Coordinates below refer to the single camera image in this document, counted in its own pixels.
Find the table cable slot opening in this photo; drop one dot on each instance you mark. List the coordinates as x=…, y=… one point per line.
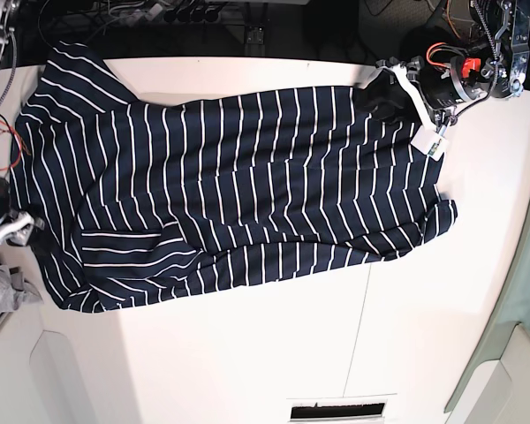
x=362, y=409

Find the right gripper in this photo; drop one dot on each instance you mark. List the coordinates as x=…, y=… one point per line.
x=22, y=228

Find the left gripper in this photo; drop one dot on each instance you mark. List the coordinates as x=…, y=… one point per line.
x=416, y=91

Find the navy white striped t-shirt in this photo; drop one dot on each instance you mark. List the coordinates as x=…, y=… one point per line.
x=142, y=202

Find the grey dark clothes pile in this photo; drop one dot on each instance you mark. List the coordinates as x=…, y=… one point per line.
x=15, y=290

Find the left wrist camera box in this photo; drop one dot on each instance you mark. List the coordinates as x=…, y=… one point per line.
x=430, y=143

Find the black power strip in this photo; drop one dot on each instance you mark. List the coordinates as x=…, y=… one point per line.
x=187, y=12

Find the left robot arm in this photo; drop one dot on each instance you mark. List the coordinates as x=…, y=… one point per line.
x=497, y=34

